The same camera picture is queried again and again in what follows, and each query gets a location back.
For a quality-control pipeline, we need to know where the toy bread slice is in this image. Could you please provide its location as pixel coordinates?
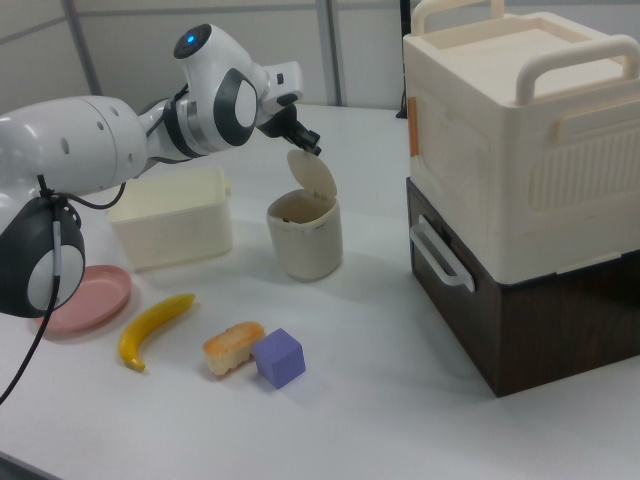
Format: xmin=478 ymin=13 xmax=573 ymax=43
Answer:
xmin=202 ymin=320 xmax=265 ymax=377

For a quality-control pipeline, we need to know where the purple cube block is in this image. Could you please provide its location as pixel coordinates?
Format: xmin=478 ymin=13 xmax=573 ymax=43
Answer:
xmin=251 ymin=327 xmax=307 ymax=390

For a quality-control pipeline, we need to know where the cream rectangular plastic bin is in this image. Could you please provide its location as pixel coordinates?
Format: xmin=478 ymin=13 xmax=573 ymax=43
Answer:
xmin=106 ymin=166 xmax=235 ymax=273

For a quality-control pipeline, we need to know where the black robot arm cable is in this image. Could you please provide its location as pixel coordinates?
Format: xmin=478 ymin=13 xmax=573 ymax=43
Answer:
xmin=0 ymin=172 xmax=129 ymax=407

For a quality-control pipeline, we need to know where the white drawer handle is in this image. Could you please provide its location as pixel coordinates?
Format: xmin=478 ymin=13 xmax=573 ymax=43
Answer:
xmin=409 ymin=214 xmax=476 ymax=292

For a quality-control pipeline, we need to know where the grey partition post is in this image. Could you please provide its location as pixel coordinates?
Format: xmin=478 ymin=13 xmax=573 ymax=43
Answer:
xmin=325 ymin=0 xmax=348 ymax=107
xmin=60 ymin=0 xmax=105 ymax=97

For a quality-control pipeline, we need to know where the large cream storage box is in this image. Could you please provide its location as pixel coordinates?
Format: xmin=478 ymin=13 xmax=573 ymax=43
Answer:
xmin=402 ymin=0 xmax=640 ymax=283

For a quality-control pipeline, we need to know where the beige trash can lid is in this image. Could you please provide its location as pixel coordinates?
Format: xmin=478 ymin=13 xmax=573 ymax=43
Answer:
xmin=286 ymin=148 xmax=338 ymax=201

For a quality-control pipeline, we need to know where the pink plastic plate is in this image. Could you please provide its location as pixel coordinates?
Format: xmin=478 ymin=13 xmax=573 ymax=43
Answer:
xmin=34 ymin=264 xmax=133 ymax=334

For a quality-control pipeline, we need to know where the yellow toy banana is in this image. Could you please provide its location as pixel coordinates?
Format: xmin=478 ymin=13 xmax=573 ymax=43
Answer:
xmin=117 ymin=293 xmax=197 ymax=373

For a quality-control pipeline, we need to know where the orange tape strip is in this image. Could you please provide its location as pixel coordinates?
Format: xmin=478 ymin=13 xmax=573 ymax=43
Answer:
xmin=407 ymin=97 xmax=422 ymax=159

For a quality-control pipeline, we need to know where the dark brown wooden drawer box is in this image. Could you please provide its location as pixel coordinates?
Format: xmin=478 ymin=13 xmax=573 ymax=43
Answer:
xmin=405 ymin=177 xmax=640 ymax=399

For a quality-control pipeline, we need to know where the beige round trash can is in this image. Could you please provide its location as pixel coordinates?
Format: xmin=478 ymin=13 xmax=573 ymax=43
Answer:
xmin=264 ymin=148 xmax=345 ymax=282

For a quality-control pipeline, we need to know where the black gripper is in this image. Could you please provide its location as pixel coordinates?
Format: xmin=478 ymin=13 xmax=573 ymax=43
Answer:
xmin=257 ymin=102 xmax=324 ymax=157

